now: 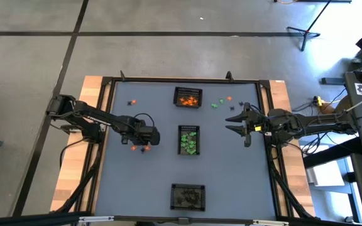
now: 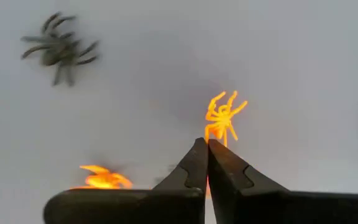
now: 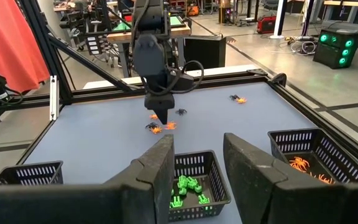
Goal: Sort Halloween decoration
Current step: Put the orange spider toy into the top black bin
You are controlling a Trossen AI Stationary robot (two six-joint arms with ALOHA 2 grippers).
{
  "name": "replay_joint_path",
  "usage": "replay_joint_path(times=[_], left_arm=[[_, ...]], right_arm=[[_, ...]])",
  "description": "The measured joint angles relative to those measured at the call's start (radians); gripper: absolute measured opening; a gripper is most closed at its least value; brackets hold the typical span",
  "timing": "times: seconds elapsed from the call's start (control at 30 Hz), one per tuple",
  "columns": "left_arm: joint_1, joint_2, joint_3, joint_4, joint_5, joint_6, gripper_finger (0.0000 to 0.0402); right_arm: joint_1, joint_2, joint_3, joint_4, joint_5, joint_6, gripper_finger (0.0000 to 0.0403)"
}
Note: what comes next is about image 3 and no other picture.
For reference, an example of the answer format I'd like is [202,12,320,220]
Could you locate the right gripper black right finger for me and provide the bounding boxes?
[223,133,358,224]

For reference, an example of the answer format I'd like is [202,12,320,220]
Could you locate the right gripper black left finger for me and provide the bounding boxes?
[0,134,177,224]

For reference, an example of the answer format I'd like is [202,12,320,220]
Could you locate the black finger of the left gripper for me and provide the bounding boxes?
[162,93,176,125]
[144,93,163,125]

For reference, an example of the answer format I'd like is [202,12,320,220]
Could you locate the black slotted plastic basket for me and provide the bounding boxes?
[267,127,358,185]
[0,160,64,189]
[168,150,232,223]

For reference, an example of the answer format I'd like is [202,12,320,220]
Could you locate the black cabinet box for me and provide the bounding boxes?
[183,35,227,72]

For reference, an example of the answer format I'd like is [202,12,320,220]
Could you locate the workbench with green mat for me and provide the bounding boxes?
[106,14,193,78]

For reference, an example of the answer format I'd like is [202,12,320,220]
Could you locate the orange machine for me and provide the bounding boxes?
[187,3,200,17]

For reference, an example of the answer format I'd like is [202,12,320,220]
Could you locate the black drawer unit white labels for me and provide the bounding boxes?
[85,35,103,57]

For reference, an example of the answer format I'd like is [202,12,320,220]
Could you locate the red machine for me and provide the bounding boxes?
[255,14,278,35]

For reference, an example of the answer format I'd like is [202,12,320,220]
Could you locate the white pillar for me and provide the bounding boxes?
[269,0,289,40]

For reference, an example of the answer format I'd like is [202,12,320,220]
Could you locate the orange-red hanging cloth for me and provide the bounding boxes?
[0,0,51,93]

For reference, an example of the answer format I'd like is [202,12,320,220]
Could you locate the black computer green lit fans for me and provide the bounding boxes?
[312,28,358,70]

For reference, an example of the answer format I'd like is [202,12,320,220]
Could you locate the grey workbench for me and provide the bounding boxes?
[321,0,358,37]

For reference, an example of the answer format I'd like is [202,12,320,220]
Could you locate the silver metal bracket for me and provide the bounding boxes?
[49,74,59,121]

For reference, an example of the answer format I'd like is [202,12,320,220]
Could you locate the black clamp on frame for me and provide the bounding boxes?
[270,72,288,88]

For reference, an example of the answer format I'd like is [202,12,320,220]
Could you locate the black aluminium rig frame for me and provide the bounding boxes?
[0,0,358,175]

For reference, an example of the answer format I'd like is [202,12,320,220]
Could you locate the floor cable bundle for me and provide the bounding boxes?
[286,34,318,57]

